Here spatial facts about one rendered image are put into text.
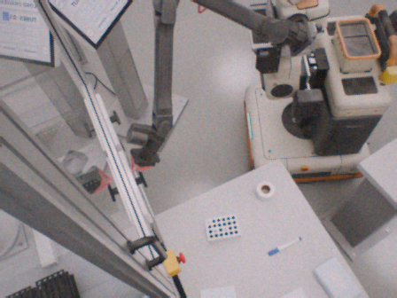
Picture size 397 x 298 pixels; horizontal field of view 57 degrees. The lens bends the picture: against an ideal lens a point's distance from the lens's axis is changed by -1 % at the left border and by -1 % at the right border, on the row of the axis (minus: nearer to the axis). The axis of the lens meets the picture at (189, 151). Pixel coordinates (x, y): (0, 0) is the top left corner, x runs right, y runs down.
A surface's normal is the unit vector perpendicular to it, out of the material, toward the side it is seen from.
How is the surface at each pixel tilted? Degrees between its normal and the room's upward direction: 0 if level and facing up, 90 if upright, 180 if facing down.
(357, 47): 0
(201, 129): 1
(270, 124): 0
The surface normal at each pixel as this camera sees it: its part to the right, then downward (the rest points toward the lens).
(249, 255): -0.10, -0.47
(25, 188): 0.41, 0.79
